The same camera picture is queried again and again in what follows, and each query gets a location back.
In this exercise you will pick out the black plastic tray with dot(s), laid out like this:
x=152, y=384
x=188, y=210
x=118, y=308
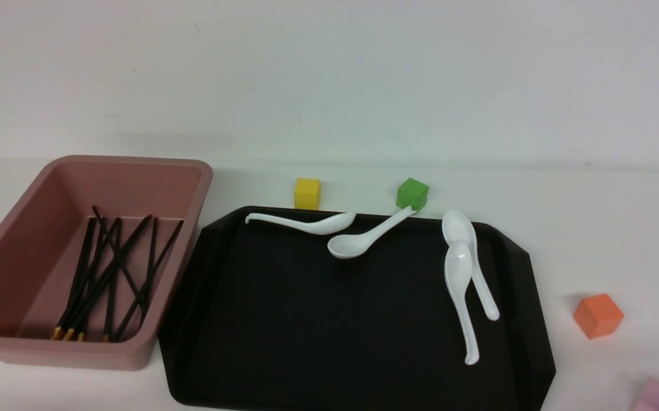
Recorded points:
x=266, y=318

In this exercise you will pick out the white spoon middle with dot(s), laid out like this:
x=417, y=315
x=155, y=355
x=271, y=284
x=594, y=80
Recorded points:
x=350, y=246

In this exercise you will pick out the white spoon far left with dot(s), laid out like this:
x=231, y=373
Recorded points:
x=330, y=225

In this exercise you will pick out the green cube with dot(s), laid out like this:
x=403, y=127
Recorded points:
x=412, y=193

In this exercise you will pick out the pink plastic bin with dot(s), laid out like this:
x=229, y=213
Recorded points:
x=40, y=242

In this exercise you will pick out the white spoon upper right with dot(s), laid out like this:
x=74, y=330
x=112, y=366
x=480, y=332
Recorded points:
x=456, y=226

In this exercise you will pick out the pink cube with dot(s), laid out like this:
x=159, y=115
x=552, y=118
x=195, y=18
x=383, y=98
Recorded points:
x=647, y=397

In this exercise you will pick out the black chopstick crossing in bin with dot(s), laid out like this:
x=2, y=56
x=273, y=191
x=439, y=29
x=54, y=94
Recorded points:
x=105, y=273

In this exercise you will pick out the white spoon lower right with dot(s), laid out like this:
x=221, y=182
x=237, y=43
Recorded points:
x=458, y=275

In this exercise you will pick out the orange cube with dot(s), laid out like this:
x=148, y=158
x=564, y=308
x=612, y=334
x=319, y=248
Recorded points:
x=598, y=316

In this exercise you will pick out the yellow cube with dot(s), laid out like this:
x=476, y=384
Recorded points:
x=307, y=194

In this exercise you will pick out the white spoon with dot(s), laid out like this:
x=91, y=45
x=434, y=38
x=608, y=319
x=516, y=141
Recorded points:
x=456, y=226
x=458, y=275
x=350, y=246
x=330, y=225

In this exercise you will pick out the black chopstick long diagonal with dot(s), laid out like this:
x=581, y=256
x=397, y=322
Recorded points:
x=91, y=287

